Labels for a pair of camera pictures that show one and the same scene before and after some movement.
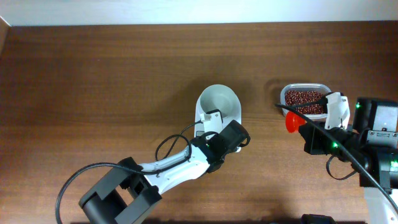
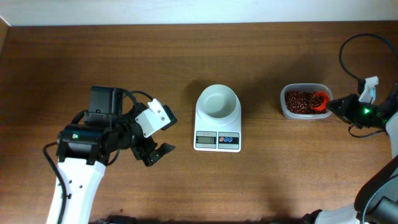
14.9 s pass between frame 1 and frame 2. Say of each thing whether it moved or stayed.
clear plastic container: stayed
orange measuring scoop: moved
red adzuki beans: stayed
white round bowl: stayed
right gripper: moved
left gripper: moved
